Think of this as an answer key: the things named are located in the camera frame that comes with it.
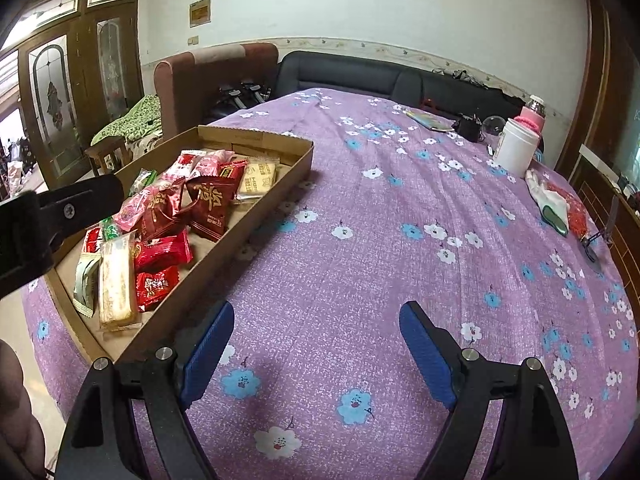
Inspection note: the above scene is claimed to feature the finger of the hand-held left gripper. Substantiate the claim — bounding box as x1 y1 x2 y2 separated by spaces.
37 175 126 246

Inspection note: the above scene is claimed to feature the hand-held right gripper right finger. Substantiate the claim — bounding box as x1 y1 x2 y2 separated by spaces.
399 301 578 480

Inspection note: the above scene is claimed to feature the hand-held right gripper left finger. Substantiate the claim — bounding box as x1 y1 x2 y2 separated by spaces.
55 301 235 480

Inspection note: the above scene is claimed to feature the green candy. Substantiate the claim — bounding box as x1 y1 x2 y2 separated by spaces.
129 169 158 197

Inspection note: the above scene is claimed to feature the green white snack packet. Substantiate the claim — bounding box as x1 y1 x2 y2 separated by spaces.
72 254 102 319

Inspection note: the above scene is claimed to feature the dark red snack packet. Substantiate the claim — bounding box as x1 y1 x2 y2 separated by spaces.
185 176 239 241
141 185 190 242

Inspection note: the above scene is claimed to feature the small red candy packet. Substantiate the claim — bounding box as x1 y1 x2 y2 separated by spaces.
135 266 181 312

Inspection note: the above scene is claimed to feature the yellow biscuit packet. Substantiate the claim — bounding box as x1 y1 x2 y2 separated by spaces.
235 157 279 202
97 232 140 332

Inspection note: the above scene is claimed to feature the red packet green logo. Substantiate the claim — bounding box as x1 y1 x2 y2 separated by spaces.
132 232 194 273

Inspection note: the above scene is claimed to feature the red white snack packet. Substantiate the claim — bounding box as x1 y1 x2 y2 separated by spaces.
175 150 207 179

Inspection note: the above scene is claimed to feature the cardboard box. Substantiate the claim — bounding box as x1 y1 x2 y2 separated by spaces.
45 125 316 367

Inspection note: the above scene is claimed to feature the wooden stool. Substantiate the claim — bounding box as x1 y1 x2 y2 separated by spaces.
84 135 129 177

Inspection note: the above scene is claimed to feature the green blanket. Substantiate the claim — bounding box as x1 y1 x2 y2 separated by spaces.
90 95 164 147

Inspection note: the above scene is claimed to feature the purple floral tablecloth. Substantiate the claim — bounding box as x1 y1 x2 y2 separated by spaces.
20 87 640 480

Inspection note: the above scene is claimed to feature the wooden door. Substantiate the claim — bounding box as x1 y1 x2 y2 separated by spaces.
0 0 144 187

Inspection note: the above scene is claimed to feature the brown armchair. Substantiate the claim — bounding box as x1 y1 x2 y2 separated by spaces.
152 42 279 142

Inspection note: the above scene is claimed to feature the white knit glove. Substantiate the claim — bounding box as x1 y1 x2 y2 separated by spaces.
525 170 571 237

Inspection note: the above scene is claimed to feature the black hand-held device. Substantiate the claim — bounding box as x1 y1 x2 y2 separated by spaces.
215 80 274 112

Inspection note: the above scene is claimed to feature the grey phone stand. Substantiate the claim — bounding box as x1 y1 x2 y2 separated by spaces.
580 195 619 274

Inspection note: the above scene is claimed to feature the red mesh bag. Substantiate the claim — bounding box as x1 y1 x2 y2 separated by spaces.
547 182 594 239

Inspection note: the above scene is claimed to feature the white plastic jar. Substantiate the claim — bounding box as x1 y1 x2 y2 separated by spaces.
495 117 539 174

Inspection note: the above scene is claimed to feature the colourful pouch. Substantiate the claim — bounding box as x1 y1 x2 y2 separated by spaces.
405 107 454 134

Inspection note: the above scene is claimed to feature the pink bottle knitted sleeve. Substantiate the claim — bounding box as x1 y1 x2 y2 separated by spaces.
517 95 546 134

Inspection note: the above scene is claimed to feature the black sofa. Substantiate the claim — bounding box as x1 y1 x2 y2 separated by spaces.
275 50 546 152

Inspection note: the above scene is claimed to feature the wooden cabinet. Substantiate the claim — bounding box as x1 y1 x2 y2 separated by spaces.
555 0 640 281

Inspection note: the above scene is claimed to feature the gold wall plaque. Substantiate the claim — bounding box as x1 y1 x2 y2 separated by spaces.
189 0 212 29

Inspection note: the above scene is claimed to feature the black camera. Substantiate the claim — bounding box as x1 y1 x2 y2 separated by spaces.
452 115 484 144

